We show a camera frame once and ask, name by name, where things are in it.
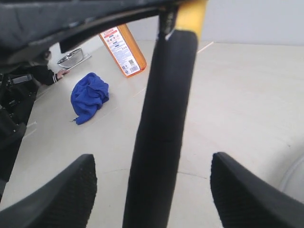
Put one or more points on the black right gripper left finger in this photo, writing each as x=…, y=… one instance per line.
x=66, y=201

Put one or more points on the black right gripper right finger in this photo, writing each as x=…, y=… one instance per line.
x=245, y=201

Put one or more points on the black and yellow claw hammer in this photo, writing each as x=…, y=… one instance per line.
x=157, y=148

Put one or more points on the round stainless steel plate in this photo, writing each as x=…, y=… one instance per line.
x=292, y=184

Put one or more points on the blue crumpled cloth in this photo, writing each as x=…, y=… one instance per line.
x=88, y=96

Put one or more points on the black robot equipment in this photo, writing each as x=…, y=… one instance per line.
x=17, y=96

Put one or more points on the person in dark jacket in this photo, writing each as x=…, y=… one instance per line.
x=44, y=75

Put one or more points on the stainless steel bowl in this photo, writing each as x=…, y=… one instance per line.
x=71, y=59

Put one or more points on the orange detergent bottle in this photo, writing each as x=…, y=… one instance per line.
x=123, y=48

